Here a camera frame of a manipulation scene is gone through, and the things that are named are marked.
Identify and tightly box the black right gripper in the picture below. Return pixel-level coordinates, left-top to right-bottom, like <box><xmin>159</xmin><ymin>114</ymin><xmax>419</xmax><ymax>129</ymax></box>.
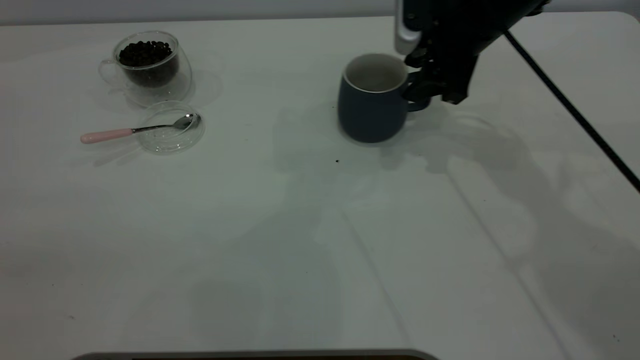
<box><xmin>402</xmin><ymin>0</ymin><xmax>507</xmax><ymax>106</ymax></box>

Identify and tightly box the dark grey ceramic mug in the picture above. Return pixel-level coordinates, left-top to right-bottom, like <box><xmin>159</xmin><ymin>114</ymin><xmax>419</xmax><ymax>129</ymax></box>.
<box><xmin>337</xmin><ymin>53</ymin><xmax>432</xmax><ymax>144</ymax></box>

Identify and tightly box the pink-handled metal spoon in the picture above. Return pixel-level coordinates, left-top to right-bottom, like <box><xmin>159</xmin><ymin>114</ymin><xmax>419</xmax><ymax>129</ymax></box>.
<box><xmin>80</xmin><ymin>113</ymin><xmax>202</xmax><ymax>145</ymax></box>

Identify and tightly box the dark coffee beans pile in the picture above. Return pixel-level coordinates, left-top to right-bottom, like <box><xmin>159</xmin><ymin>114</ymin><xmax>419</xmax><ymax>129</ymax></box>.
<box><xmin>119</xmin><ymin>41</ymin><xmax>179</xmax><ymax>88</ymax></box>

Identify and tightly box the clear glass saucer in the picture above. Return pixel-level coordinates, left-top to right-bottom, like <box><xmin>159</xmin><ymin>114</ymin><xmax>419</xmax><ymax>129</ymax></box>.
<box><xmin>136</xmin><ymin>101</ymin><xmax>206</xmax><ymax>154</ymax></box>

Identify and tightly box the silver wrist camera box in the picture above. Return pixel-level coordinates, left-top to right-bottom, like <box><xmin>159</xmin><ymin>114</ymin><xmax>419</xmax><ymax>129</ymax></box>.
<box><xmin>394</xmin><ymin>0</ymin><xmax>425</xmax><ymax>56</ymax></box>

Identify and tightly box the black cable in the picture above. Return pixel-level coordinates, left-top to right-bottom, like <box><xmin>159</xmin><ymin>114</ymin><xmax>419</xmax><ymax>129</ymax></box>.
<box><xmin>502</xmin><ymin>30</ymin><xmax>640</xmax><ymax>193</ymax></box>

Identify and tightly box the clear double-wall glass cup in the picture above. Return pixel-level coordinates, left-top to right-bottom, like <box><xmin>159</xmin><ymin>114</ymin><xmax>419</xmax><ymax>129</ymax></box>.
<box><xmin>98</xmin><ymin>31</ymin><xmax>194</xmax><ymax>108</ymax></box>

